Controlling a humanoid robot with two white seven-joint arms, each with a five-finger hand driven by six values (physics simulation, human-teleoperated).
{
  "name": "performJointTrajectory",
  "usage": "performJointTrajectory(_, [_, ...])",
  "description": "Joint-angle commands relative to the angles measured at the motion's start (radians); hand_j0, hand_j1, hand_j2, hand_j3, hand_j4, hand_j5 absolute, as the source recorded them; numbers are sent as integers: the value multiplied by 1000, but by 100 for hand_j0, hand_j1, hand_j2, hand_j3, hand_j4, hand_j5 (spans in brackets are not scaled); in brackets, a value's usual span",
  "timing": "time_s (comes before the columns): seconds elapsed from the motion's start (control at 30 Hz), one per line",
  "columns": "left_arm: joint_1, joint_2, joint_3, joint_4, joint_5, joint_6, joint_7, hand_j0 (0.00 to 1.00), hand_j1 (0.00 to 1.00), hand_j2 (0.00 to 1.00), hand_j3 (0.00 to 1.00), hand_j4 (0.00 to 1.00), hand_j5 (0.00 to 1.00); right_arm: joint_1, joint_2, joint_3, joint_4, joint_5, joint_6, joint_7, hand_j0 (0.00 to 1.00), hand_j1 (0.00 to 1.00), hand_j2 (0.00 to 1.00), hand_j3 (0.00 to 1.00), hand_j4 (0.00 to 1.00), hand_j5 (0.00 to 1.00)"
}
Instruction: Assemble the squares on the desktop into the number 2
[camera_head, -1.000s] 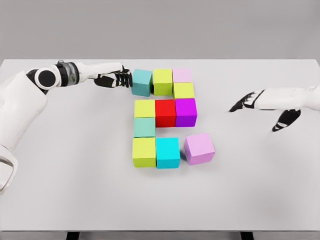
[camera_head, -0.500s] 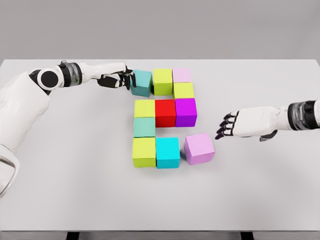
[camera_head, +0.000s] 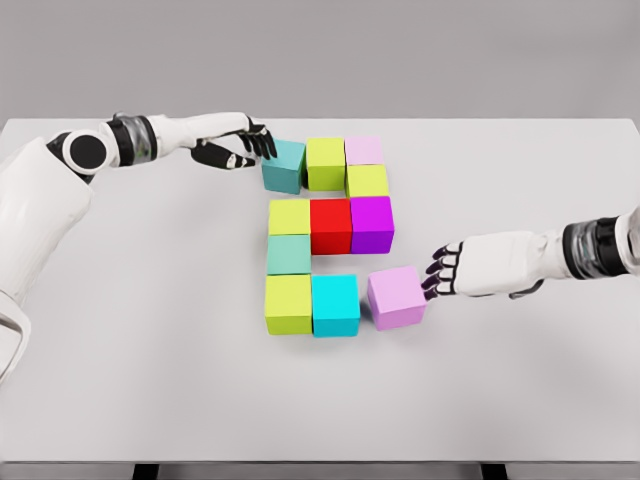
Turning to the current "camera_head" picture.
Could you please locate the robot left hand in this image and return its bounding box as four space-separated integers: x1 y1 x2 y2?
189 112 278 171

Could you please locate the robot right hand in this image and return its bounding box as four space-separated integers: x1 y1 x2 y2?
420 234 546 301

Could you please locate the teal block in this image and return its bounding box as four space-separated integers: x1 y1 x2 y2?
261 139 307 196

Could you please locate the pink-violet block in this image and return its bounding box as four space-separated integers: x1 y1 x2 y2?
367 265 428 332

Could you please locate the yellow-green block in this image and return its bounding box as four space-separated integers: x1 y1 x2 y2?
305 137 347 192
267 198 312 237
264 273 315 337
344 164 391 200

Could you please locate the purple block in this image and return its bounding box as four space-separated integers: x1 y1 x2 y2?
349 195 395 255

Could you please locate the mint green block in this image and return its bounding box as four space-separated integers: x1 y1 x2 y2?
266 233 313 277

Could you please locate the pale pink block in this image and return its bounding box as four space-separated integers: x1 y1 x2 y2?
344 135 386 167

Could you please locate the red block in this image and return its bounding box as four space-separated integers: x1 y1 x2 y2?
309 197 353 256

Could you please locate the cyan block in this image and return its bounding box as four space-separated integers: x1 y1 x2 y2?
311 273 362 339

